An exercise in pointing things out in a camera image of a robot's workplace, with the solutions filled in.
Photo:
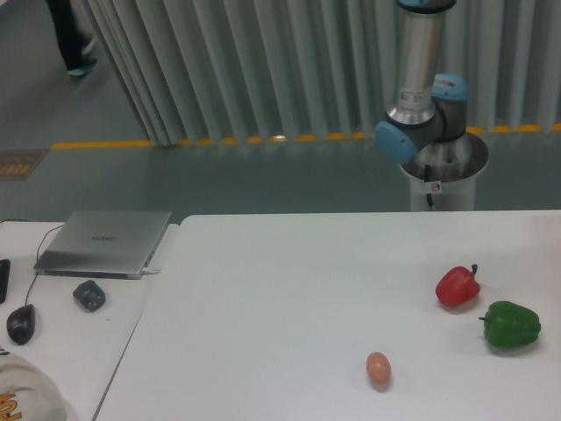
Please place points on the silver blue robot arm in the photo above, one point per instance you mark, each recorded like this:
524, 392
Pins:
426, 107

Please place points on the white plug in laptop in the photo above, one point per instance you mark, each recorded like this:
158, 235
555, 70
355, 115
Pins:
146, 271

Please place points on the white pleated curtain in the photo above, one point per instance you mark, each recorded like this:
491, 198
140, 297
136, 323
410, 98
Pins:
246, 71

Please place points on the brown egg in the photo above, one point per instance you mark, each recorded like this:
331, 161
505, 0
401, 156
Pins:
378, 369

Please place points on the silver closed laptop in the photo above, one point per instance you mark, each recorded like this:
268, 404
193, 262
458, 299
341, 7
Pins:
113, 244

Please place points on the red bell pepper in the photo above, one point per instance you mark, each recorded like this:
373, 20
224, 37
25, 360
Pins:
458, 286

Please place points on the small black plastic object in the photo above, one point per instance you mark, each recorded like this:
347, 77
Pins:
90, 296

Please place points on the green bell pepper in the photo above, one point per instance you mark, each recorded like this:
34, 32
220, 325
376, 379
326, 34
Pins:
509, 325

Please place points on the walking person legs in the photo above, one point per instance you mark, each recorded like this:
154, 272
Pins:
75, 46

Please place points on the black phone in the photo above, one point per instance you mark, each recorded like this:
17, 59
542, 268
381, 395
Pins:
5, 268

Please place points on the black computer mouse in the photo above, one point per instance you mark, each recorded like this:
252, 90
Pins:
21, 324

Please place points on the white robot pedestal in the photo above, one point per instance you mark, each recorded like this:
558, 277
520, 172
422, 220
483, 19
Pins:
443, 176

